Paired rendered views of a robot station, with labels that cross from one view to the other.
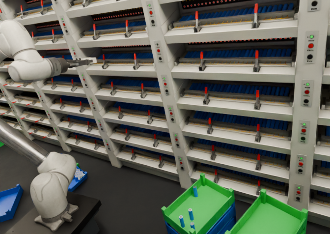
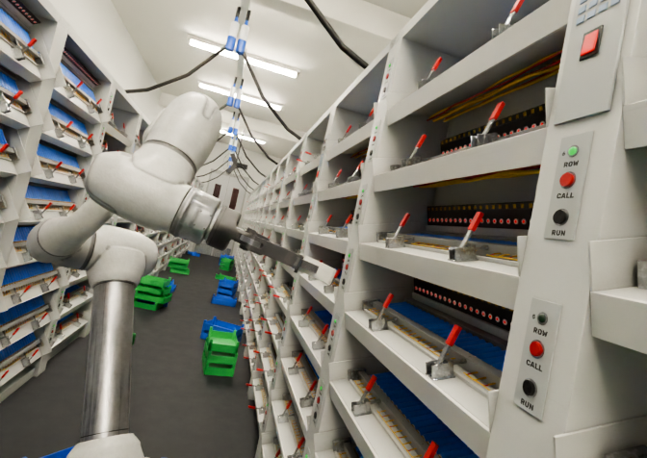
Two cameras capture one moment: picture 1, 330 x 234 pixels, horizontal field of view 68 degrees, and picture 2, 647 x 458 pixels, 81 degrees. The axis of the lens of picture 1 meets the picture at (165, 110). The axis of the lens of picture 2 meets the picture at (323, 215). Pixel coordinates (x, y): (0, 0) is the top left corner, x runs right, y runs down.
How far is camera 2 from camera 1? 86 cm
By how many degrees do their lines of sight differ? 48
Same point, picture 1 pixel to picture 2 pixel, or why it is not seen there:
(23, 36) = (184, 120)
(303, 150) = not seen: outside the picture
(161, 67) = (520, 434)
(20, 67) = (106, 161)
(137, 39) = (478, 275)
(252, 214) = not seen: outside the picture
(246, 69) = not seen: outside the picture
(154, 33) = (548, 268)
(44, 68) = (156, 197)
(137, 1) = (531, 141)
